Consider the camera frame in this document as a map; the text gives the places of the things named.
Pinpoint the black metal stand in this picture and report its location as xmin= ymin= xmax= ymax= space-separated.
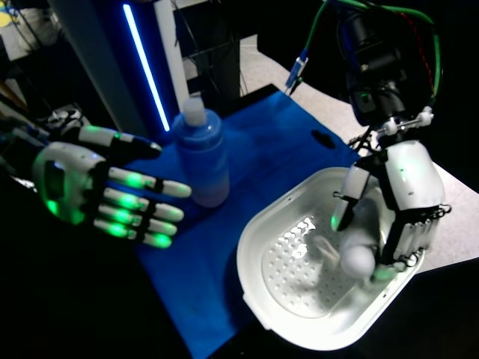
xmin=171 ymin=0 xmax=242 ymax=113

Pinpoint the green cable beside red cable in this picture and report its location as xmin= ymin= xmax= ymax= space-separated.
xmin=350 ymin=0 xmax=443 ymax=100

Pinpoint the green cable with connector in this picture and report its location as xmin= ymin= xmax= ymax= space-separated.
xmin=301 ymin=0 xmax=330 ymax=61

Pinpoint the blue plastic bottle white cap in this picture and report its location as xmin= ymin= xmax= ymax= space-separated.
xmin=171 ymin=96 xmax=231 ymax=209

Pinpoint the robot body column blue light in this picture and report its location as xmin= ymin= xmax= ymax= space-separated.
xmin=48 ymin=0 xmax=192 ymax=147

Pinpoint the blue white cable connector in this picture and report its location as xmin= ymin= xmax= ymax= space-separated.
xmin=285 ymin=55 xmax=310 ymax=95

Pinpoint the white perforated plastic basin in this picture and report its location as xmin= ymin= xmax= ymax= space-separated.
xmin=237 ymin=167 xmax=427 ymax=352

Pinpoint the white ball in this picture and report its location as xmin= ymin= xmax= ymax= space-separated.
xmin=340 ymin=242 xmax=377 ymax=280

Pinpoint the blue table cloth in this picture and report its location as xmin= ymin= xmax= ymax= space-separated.
xmin=123 ymin=91 xmax=361 ymax=359

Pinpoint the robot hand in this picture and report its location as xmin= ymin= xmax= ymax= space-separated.
xmin=31 ymin=125 xmax=194 ymax=250
xmin=329 ymin=138 xmax=450 ymax=281

